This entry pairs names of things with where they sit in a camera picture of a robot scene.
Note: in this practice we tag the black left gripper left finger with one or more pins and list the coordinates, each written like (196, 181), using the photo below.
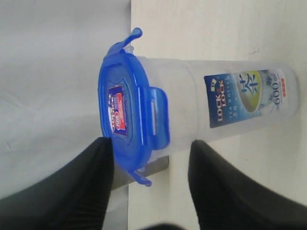
(73, 198)

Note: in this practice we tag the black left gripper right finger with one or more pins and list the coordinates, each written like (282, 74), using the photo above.
(226, 199)

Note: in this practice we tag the blue snap-lock lid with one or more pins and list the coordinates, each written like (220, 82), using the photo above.
(120, 103)

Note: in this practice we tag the stainless steel cup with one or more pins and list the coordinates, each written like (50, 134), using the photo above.
(121, 178)

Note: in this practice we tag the clear plastic bottle container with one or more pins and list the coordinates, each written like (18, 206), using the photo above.
(187, 100)

